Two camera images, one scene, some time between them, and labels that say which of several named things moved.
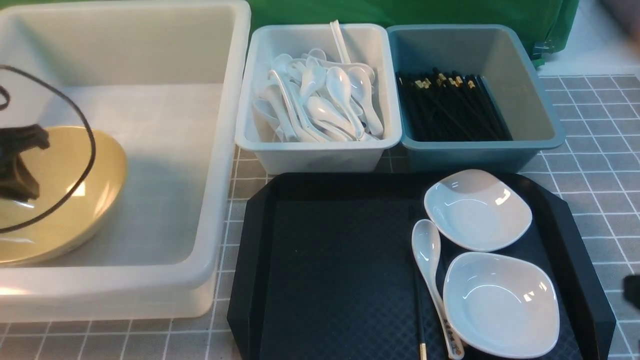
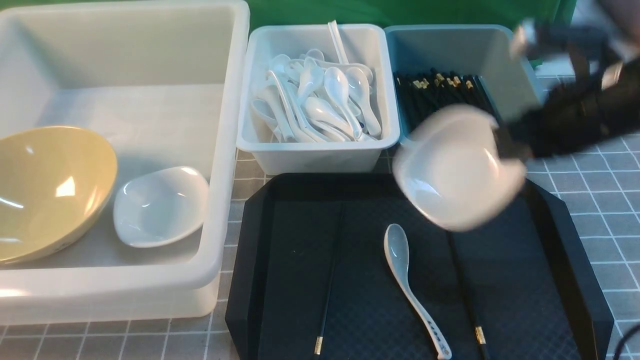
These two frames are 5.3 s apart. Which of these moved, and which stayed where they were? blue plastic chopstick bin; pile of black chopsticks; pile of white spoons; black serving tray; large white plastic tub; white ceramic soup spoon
Moved: white ceramic soup spoon
Stayed: black serving tray; blue plastic chopstick bin; pile of white spoons; large white plastic tub; pile of black chopsticks
